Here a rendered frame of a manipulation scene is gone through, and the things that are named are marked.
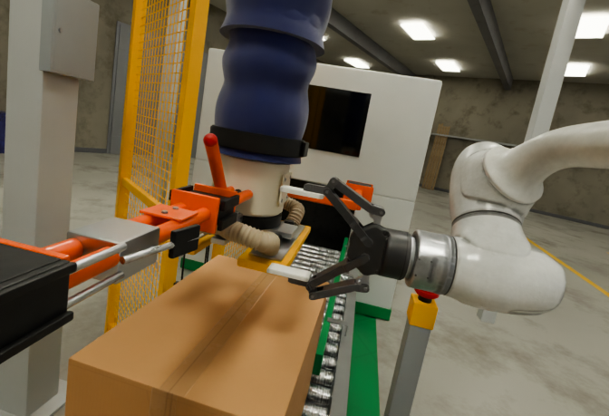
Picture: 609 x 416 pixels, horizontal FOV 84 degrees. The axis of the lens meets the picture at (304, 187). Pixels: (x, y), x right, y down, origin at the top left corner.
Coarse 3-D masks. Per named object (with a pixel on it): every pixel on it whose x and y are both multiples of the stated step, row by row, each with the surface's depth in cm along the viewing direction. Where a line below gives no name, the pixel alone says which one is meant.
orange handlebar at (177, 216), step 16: (240, 192) 70; (144, 208) 47; (160, 208) 48; (176, 208) 49; (352, 208) 83; (160, 224) 48; (176, 224) 45; (192, 224) 48; (64, 240) 33; (160, 240) 41; (112, 256) 33; (80, 272) 29; (96, 272) 31
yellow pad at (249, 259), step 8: (296, 232) 89; (304, 232) 92; (280, 240) 76; (288, 240) 81; (296, 240) 84; (304, 240) 90; (248, 248) 73; (280, 248) 75; (288, 248) 76; (296, 248) 79; (240, 256) 68; (248, 256) 69; (256, 256) 69; (264, 256) 69; (272, 256) 70; (280, 256) 70; (288, 256) 72; (240, 264) 68; (248, 264) 67; (256, 264) 67; (264, 264) 67; (280, 264) 68; (288, 264) 70
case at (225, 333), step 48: (192, 288) 92; (240, 288) 97; (288, 288) 102; (144, 336) 70; (192, 336) 72; (240, 336) 75; (288, 336) 78; (96, 384) 60; (144, 384) 58; (192, 384) 60; (240, 384) 62; (288, 384) 64
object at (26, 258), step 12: (0, 240) 28; (0, 252) 26; (12, 252) 26; (24, 252) 27; (36, 252) 27; (48, 252) 27; (0, 264) 24; (12, 264) 25; (24, 264) 25; (36, 264) 25; (48, 264) 26; (0, 276) 23; (12, 276) 23
